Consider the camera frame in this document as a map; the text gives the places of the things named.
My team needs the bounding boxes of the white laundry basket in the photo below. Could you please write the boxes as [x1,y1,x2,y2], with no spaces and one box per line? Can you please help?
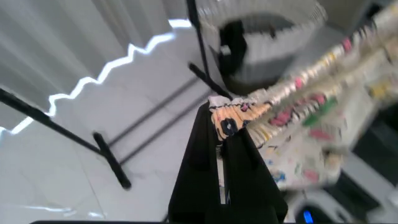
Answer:
[195,0,329,96]

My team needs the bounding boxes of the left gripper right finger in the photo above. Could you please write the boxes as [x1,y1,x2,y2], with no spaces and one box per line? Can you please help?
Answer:
[222,126,289,224]

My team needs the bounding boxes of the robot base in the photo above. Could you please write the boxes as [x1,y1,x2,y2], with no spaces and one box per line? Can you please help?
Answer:
[284,104,398,224]

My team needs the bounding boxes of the cream printed garment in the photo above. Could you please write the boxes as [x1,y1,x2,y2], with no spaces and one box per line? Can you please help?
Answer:
[207,1,398,191]

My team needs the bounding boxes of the black garment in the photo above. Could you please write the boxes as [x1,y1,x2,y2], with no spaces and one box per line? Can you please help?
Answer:
[216,20,249,76]

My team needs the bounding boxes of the white curtain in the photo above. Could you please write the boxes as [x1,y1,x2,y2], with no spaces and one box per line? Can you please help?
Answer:
[0,0,191,133]

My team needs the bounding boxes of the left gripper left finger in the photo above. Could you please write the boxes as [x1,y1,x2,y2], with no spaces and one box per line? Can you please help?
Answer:
[167,102,225,224]

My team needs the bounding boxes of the black clothes rack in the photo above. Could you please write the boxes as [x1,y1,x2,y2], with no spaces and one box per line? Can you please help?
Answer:
[0,0,234,190]

